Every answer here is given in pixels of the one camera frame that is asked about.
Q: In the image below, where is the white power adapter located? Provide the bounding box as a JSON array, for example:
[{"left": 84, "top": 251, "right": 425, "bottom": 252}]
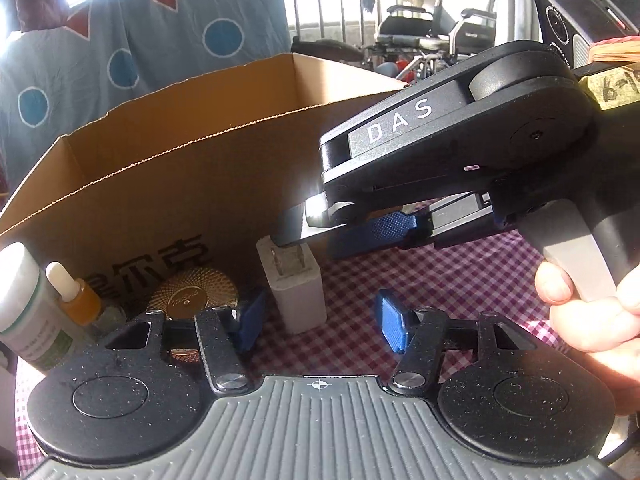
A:
[{"left": 256, "top": 236, "right": 326, "bottom": 335}]

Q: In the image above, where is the person's right hand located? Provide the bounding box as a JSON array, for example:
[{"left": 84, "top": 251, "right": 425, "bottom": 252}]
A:
[{"left": 535, "top": 261, "right": 639, "bottom": 415}]

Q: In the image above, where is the gold round tin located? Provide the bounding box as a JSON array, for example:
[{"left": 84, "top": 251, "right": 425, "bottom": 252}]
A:
[{"left": 146, "top": 264, "right": 241, "bottom": 361}]

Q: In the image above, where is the brown cardboard box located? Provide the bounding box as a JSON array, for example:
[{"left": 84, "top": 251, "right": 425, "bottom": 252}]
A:
[{"left": 1, "top": 54, "right": 401, "bottom": 314}]

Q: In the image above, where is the black wheelchair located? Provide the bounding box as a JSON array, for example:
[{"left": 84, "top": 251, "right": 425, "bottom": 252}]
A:
[{"left": 367, "top": 0, "right": 497, "bottom": 84}]

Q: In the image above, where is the black bicycle seat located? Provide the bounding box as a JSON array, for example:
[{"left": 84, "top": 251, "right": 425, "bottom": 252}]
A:
[{"left": 291, "top": 36, "right": 363, "bottom": 64}]

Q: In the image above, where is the orange dropper bottle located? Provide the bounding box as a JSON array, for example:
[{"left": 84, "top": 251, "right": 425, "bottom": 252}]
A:
[{"left": 46, "top": 262, "right": 102, "bottom": 327}]

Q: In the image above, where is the white green label bottle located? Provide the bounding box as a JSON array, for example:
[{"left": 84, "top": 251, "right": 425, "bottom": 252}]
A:
[{"left": 0, "top": 243, "right": 88, "bottom": 374}]

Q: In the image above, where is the blue patterned quilt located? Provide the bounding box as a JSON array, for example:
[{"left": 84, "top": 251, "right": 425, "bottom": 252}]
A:
[{"left": 1, "top": 0, "right": 291, "bottom": 192}]

